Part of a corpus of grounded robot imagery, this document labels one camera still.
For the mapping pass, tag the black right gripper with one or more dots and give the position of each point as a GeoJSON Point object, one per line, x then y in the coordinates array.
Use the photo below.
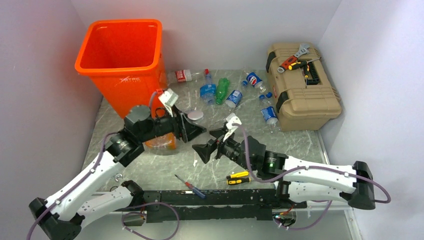
{"type": "Point", "coordinates": [205, 150]}

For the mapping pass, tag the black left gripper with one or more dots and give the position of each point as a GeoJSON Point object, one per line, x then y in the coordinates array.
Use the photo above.
{"type": "Point", "coordinates": [182, 127]}

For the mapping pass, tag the clear jar silver lid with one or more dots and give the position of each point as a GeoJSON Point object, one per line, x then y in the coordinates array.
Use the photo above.
{"type": "Point", "coordinates": [196, 116]}

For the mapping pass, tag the blue label clear bottle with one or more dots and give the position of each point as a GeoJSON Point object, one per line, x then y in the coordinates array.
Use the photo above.
{"type": "Point", "coordinates": [234, 98]}

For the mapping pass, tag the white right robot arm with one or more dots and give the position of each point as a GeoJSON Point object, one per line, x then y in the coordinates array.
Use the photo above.
{"type": "Point", "coordinates": [300, 180]}

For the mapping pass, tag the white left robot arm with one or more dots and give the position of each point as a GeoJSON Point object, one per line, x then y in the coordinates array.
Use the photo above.
{"type": "Point", "coordinates": [64, 214]}

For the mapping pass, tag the orange plastic bin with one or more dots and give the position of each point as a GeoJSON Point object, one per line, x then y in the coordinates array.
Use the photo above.
{"type": "Point", "coordinates": [123, 58]}

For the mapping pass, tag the crushed orange label bottle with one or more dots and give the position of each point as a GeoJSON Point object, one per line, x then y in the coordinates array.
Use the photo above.
{"type": "Point", "coordinates": [162, 145]}

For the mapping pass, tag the blue label crushed bottle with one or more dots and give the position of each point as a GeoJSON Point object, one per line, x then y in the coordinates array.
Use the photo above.
{"type": "Point", "coordinates": [208, 90]}

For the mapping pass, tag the red label clear bottle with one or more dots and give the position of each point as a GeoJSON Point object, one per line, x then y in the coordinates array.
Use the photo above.
{"type": "Point", "coordinates": [185, 75]}

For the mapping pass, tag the black yellow screwdriver on table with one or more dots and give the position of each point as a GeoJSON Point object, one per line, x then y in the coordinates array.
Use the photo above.
{"type": "Point", "coordinates": [238, 180]}

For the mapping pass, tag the red blue screwdriver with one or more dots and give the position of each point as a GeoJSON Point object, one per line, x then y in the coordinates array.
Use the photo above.
{"type": "Point", "coordinates": [194, 189]}

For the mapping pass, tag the green plastic bottle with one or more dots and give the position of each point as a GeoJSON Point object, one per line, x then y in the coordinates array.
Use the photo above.
{"type": "Point", "coordinates": [221, 90]}

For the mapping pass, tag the pepsi label bottle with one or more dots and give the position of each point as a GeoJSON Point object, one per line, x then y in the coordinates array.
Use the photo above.
{"type": "Point", "coordinates": [255, 81]}

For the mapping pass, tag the tan plastic toolbox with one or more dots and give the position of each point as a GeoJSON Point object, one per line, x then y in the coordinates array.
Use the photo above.
{"type": "Point", "coordinates": [304, 98]}

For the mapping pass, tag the yellow black screwdriver on toolbox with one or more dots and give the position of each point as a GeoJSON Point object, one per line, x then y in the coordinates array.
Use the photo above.
{"type": "Point", "coordinates": [301, 64]}

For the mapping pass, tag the silver adjustable wrench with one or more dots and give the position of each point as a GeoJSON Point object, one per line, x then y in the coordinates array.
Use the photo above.
{"type": "Point", "coordinates": [303, 50]}

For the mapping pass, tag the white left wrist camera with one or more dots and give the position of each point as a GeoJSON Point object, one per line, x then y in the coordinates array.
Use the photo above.
{"type": "Point", "coordinates": [168, 98]}

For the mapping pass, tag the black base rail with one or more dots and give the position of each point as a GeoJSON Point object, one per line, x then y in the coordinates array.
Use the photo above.
{"type": "Point", "coordinates": [167, 205]}

